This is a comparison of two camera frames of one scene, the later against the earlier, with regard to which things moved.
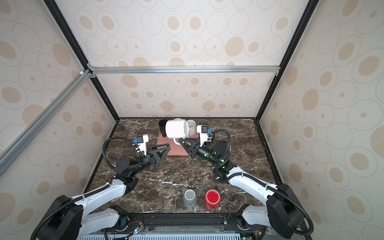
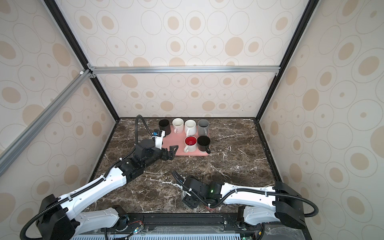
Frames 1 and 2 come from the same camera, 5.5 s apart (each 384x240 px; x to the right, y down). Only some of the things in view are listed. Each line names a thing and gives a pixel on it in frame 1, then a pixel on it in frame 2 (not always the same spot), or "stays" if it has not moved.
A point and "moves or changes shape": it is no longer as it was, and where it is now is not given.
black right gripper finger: (190, 143) to (178, 177)
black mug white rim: (162, 124) stays
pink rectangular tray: (175, 149) stays
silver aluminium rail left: (16, 146) stays
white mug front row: (177, 129) moves or changes shape
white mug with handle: (192, 125) stays
